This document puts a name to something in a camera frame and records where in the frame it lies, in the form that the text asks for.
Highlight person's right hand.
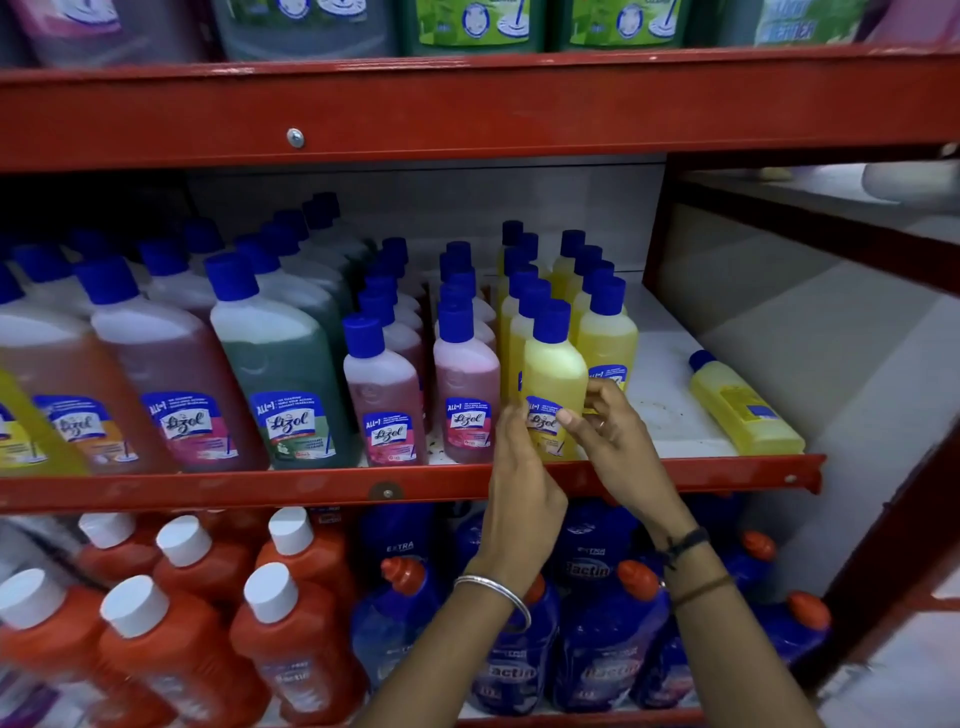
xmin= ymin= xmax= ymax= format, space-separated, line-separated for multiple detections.
xmin=558 ymin=377 xmax=704 ymax=554

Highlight person's left hand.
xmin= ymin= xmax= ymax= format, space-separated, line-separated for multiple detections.
xmin=471 ymin=401 xmax=571 ymax=595

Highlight small yellow cleaner bottle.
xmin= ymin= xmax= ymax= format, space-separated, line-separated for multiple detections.
xmin=687 ymin=348 xmax=808 ymax=458
xmin=519 ymin=298 xmax=592 ymax=463

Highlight rows of yellow cleaner bottles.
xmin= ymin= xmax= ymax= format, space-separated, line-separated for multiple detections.
xmin=495 ymin=219 xmax=641 ymax=410

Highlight rows of small pink bottles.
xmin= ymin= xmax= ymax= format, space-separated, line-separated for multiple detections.
xmin=342 ymin=236 xmax=503 ymax=468

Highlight silver bangle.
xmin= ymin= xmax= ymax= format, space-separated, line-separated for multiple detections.
xmin=452 ymin=573 xmax=534 ymax=634

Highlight group of blue orange-capped bottles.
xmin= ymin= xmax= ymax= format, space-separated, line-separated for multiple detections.
xmin=349 ymin=493 xmax=834 ymax=718

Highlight row of large green bottles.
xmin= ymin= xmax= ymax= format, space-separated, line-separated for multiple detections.
xmin=204 ymin=191 xmax=378 ymax=472

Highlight red metal shelf rack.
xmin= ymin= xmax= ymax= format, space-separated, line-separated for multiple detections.
xmin=0 ymin=41 xmax=960 ymax=728

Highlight row of large pink bottles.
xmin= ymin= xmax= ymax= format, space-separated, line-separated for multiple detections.
xmin=73 ymin=217 xmax=271 ymax=476

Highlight white plastic container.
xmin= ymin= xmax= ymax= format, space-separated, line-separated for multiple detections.
xmin=860 ymin=157 xmax=960 ymax=204

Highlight large green cleaner jug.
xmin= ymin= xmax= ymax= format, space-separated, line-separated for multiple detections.
xmin=553 ymin=0 xmax=693 ymax=53
xmin=400 ymin=0 xmax=550 ymax=57

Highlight group of orange white-capped bottles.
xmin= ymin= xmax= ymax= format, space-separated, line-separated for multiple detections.
xmin=0 ymin=505 xmax=370 ymax=728

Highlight large pale green jug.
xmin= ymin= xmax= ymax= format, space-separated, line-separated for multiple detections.
xmin=711 ymin=0 xmax=873 ymax=48

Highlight large grey cleaner jug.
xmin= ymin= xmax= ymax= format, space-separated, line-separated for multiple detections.
xmin=210 ymin=0 xmax=400 ymax=63

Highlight row of large orange bottles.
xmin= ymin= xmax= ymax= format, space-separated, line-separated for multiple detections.
xmin=0 ymin=228 xmax=180 ymax=478

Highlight black thread bracelet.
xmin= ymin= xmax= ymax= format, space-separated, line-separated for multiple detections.
xmin=655 ymin=526 xmax=712 ymax=572

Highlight brown thread bracelet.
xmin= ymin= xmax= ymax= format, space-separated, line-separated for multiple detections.
xmin=669 ymin=573 xmax=735 ymax=608

